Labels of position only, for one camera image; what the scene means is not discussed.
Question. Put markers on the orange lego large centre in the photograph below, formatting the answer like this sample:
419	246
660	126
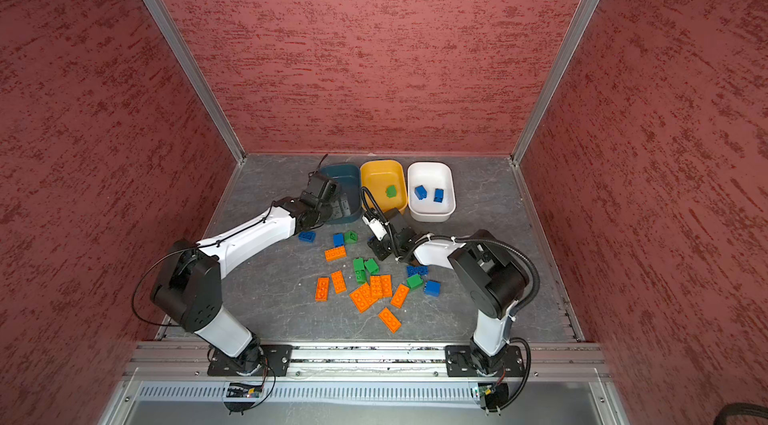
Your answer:
363	298

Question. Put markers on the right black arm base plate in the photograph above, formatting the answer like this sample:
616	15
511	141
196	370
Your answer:
471	361

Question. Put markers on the blue lego pair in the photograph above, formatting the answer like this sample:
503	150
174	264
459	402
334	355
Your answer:
421	192

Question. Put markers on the orange lego bottom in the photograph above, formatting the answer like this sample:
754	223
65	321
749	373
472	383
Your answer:
389	320

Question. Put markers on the left circuit board with wires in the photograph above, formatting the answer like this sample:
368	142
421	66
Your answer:
241	397

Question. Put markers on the dark teal plastic bin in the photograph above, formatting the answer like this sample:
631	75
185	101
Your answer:
346	206

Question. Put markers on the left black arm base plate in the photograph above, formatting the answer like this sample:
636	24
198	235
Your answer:
256	360

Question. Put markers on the green lego with hole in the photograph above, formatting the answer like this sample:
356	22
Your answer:
350	237

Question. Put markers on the right aluminium corner post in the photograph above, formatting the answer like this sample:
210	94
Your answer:
572	38

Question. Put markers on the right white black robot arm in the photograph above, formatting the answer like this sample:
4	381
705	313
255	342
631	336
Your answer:
498	277

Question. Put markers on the yellow plastic bin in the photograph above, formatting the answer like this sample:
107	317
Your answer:
377	175

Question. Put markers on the left aluminium corner post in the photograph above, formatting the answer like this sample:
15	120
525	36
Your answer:
181	51

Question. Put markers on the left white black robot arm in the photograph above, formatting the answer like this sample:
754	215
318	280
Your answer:
188	279

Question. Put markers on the aluminium front rail frame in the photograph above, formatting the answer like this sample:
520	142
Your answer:
363	373

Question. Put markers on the green lego tall centre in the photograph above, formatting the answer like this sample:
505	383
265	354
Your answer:
359	271

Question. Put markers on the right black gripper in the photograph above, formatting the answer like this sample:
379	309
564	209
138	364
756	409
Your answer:
375	245

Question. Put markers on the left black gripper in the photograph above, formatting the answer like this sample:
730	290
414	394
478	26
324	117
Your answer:
344	205

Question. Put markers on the circuit board with wires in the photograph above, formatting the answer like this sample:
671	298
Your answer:
241	397
491	398

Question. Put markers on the white plastic bin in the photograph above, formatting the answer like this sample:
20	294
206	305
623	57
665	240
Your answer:
431	175

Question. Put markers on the right circuit board with wires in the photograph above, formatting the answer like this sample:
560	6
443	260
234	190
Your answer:
491	398

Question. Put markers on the aluminium corner post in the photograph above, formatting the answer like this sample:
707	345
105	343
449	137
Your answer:
572	38
181	51

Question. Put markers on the orange lego pair centre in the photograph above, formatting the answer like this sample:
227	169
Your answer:
381	286

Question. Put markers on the blue lego small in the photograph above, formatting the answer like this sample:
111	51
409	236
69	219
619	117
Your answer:
438	196

